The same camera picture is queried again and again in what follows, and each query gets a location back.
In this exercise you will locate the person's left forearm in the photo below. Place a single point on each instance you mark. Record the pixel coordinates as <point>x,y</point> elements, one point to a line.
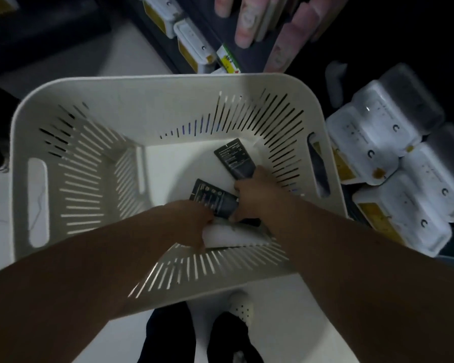
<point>68,291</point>

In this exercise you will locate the yellow white price tag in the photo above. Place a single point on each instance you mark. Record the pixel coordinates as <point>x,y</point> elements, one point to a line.
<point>229,58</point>

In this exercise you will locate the small white plastic object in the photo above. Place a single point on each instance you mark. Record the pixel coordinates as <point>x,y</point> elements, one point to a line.
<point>335,81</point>

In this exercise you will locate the black side shelving unit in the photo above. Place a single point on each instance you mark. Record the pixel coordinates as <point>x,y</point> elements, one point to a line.
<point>53,33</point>

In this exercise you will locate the dark grey shelf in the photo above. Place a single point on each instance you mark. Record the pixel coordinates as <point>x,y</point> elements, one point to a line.
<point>227,26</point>

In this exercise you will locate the person's right hand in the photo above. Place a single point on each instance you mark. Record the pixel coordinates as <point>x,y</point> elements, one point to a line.
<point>265,196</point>

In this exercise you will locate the person's left hand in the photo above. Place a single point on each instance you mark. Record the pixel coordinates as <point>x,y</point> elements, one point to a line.
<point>189,223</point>

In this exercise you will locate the white Floral tube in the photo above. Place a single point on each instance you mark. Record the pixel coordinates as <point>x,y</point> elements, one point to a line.
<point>234,234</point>

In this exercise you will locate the person's right forearm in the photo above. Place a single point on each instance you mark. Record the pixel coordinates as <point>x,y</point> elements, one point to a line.
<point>374,291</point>

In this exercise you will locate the person's right white shoe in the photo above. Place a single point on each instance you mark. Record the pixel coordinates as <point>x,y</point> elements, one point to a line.
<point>242,308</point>

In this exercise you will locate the row of pink tall bottles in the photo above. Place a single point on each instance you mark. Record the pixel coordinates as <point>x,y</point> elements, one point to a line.
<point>287,37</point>

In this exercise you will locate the stack of white hinged packs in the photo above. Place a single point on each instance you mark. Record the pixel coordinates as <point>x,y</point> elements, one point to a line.
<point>374,136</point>

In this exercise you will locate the cream slotted plastic basket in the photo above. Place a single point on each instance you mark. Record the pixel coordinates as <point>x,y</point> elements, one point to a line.
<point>155,102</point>

